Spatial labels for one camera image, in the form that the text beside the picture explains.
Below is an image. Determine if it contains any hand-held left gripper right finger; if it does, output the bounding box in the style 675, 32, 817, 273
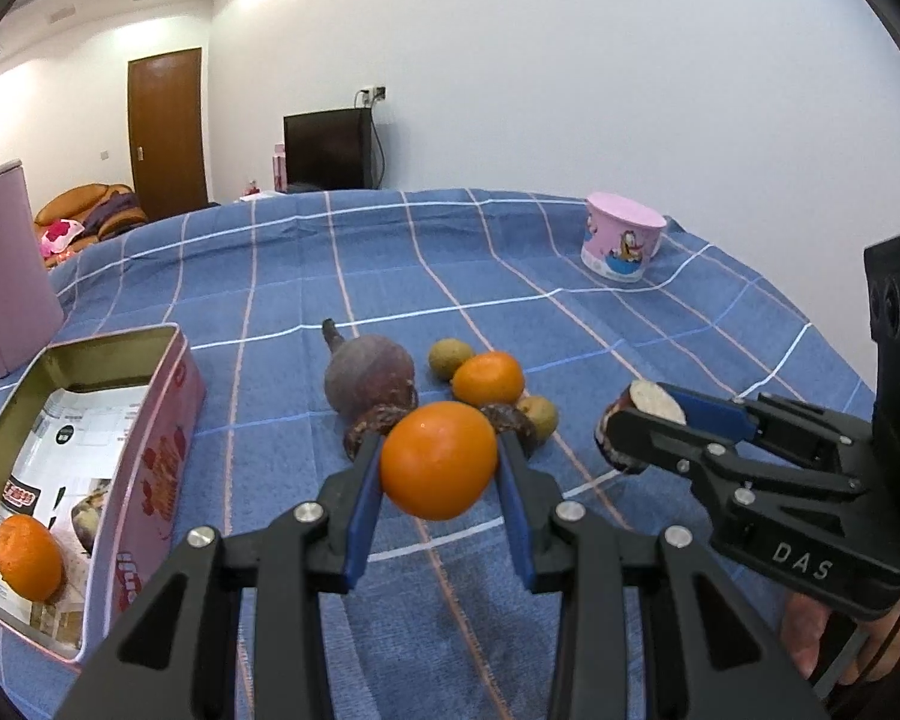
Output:
495, 431, 830, 720

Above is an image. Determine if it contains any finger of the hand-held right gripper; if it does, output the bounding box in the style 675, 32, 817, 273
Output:
606, 388, 869, 541
664, 384, 878, 475

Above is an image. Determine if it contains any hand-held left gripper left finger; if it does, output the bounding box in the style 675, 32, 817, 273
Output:
52, 439, 387, 720

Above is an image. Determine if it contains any cut taro piece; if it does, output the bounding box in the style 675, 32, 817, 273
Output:
596, 381, 687, 475

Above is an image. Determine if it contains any large orange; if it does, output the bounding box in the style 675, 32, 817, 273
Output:
379, 401, 498, 521

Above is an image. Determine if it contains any small orange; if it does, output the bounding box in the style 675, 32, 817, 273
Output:
451, 352, 524, 407

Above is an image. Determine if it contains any yellow-green round fruit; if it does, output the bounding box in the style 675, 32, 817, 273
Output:
429, 339, 475, 382
516, 396, 557, 445

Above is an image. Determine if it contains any pink tin box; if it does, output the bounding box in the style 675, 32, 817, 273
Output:
0, 324, 207, 665

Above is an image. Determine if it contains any person's right hand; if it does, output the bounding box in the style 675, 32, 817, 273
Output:
782, 589, 900, 685

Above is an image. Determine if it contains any dark brown rough fruit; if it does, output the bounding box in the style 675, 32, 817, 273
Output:
343, 405, 406, 462
480, 403, 530, 458

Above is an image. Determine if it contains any dark purple beetroot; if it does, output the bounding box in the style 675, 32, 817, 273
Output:
322, 319, 419, 417

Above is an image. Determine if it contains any pink cartoon paper cup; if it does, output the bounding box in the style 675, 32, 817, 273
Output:
580, 192, 668, 284

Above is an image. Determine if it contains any blue plaid tablecloth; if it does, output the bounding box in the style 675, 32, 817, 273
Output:
0, 187, 882, 720

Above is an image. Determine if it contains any printed paper leaflet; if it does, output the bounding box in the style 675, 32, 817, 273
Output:
0, 388, 151, 653

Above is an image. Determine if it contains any black television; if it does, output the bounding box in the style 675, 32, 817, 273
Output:
283, 108, 380, 192

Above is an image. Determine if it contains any purple cloth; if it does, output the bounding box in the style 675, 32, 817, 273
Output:
82, 191, 148, 238

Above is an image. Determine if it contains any pink flowered cushion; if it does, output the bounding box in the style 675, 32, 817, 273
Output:
39, 219, 83, 257

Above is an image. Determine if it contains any brown wooden door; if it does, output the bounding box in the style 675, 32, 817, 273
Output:
127, 47, 211, 222

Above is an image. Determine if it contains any orange sofa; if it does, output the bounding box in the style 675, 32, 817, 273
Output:
34, 184, 149, 241

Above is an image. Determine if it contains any black power cable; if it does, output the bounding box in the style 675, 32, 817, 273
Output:
370, 101, 388, 188

